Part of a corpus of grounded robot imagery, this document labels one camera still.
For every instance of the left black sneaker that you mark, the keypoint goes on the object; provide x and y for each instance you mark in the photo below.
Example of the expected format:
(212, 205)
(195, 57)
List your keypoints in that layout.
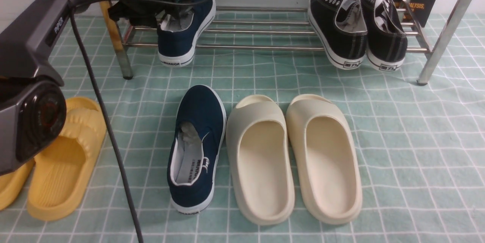
(341, 27)

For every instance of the left yellow slipper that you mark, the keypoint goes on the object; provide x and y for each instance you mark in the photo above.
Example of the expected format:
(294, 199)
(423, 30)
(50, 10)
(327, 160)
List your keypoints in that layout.
(11, 184)

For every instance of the yellow slipper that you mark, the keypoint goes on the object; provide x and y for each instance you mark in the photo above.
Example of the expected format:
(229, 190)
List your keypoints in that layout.
(64, 169)
(11, 184)

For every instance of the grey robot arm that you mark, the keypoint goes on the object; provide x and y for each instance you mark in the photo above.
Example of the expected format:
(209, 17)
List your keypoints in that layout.
(33, 108)

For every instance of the left cream slipper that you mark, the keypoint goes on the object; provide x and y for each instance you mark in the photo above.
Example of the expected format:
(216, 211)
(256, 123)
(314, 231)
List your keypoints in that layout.
(258, 153)

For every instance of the cream slipper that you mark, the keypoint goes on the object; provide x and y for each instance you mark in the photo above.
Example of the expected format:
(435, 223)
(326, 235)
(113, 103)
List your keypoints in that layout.
(326, 159)
(258, 153)

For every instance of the black sneaker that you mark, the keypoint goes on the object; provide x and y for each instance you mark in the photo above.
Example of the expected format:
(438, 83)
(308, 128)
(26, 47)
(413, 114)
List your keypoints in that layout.
(341, 27)
(387, 41)

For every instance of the right black sneaker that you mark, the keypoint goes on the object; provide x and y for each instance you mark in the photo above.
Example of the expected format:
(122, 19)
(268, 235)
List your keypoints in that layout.
(387, 41)

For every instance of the right yellow slipper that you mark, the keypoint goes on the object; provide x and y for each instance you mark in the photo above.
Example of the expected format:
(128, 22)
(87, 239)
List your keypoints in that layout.
(64, 169)

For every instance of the right cream slipper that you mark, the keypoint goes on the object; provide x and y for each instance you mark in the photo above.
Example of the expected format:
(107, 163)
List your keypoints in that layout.
(326, 159)

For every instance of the navy canvas shoe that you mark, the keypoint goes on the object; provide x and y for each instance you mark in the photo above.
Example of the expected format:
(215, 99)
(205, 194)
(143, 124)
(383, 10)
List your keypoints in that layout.
(177, 38)
(199, 133)

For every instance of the metal shoe rack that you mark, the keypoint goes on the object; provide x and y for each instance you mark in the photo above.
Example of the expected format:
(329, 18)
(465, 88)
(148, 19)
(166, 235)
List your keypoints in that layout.
(121, 43)

